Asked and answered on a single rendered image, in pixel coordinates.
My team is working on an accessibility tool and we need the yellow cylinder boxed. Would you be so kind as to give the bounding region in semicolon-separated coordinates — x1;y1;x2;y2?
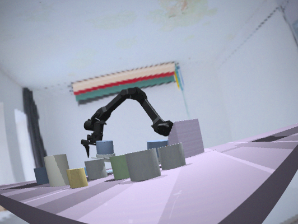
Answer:
66;168;88;188

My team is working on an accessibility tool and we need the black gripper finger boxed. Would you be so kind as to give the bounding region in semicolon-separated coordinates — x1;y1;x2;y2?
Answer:
83;145;90;158

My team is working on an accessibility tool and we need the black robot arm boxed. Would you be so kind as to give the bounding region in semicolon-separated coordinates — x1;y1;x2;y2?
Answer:
84;86;174;137

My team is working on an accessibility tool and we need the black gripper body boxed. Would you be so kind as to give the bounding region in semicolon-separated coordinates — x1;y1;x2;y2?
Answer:
81;131;103;146

